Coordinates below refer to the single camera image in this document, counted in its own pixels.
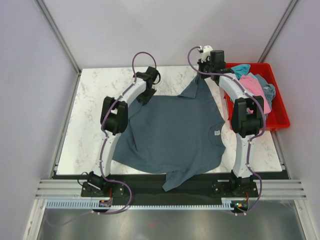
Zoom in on dark blue-grey t shirt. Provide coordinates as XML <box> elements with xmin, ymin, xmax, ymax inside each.
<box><xmin>112</xmin><ymin>76</ymin><xmax>226</xmax><ymax>181</ymax></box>

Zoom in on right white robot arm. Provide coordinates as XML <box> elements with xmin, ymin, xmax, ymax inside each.
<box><xmin>197</xmin><ymin>45</ymin><xmax>266</xmax><ymax>197</ymax></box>

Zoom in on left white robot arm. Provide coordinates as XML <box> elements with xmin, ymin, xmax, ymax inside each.
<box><xmin>87</xmin><ymin>66</ymin><xmax>161</xmax><ymax>197</ymax></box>

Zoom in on teal t shirt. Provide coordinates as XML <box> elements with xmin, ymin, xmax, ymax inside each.
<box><xmin>231</xmin><ymin>64</ymin><xmax>251</xmax><ymax>80</ymax></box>

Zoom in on pink t shirt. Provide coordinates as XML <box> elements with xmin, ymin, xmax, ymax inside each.
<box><xmin>239</xmin><ymin>73</ymin><xmax>271</xmax><ymax>115</ymax></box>

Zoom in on grey-blue t shirt in bin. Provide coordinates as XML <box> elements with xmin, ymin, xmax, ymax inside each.
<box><xmin>255</xmin><ymin>74</ymin><xmax>276</xmax><ymax>108</ymax></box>

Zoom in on red plastic bin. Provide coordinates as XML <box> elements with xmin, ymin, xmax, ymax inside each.
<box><xmin>226</xmin><ymin>63</ymin><xmax>290</xmax><ymax>131</ymax></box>

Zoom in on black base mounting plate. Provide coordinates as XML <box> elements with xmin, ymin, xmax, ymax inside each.
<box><xmin>54</xmin><ymin>172</ymin><xmax>288</xmax><ymax>208</ymax></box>

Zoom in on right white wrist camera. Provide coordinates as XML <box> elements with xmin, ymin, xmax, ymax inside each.
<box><xmin>198</xmin><ymin>45</ymin><xmax>213</xmax><ymax>63</ymax></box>

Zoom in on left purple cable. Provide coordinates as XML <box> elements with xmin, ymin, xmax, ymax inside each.
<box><xmin>44</xmin><ymin>51</ymin><xmax>158</xmax><ymax>227</ymax></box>

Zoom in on purple cable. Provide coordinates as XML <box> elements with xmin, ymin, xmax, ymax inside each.
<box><xmin>44</xmin><ymin>51</ymin><xmax>158</xmax><ymax>227</ymax></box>
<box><xmin>187</xmin><ymin>45</ymin><xmax>266</xmax><ymax>217</ymax></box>

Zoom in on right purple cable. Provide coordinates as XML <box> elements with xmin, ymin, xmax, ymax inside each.
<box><xmin>187</xmin><ymin>45</ymin><xmax>266</xmax><ymax>217</ymax></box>

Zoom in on right aluminium frame post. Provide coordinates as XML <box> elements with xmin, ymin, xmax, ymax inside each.
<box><xmin>257</xmin><ymin>0</ymin><xmax>300</xmax><ymax>63</ymax></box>

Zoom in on aluminium frame post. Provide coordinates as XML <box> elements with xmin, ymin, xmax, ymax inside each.
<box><xmin>34</xmin><ymin>0</ymin><xmax>82</xmax><ymax>74</ymax></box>
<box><xmin>257</xmin><ymin>0</ymin><xmax>300</xmax><ymax>63</ymax></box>

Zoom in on aluminium front rail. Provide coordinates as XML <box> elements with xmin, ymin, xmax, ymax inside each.
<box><xmin>35</xmin><ymin>179</ymin><xmax>307</xmax><ymax>200</ymax></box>

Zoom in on white slotted cable duct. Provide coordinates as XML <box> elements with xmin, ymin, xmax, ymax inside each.
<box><xmin>46</xmin><ymin>199</ymin><xmax>248</xmax><ymax>211</ymax></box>

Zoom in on left aluminium frame post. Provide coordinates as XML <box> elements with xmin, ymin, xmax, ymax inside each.
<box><xmin>34</xmin><ymin>0</ymin><xmax>82</xmax><ymax>74</ymax></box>

